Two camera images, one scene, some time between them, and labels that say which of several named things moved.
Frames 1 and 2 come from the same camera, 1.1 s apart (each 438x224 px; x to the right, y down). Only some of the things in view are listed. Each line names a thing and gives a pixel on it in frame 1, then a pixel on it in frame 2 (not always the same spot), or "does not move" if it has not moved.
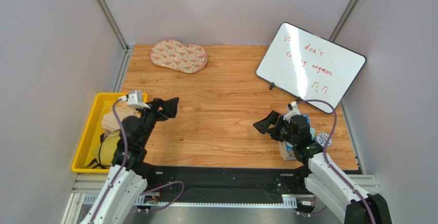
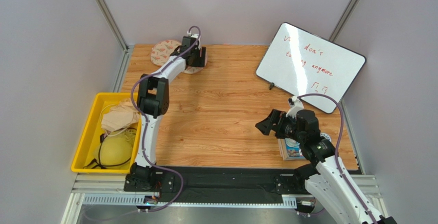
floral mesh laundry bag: (188, 58) does not move
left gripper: (169, 108) → (201, 61)
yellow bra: (104, 153) does not move
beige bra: (108, 120) does not move
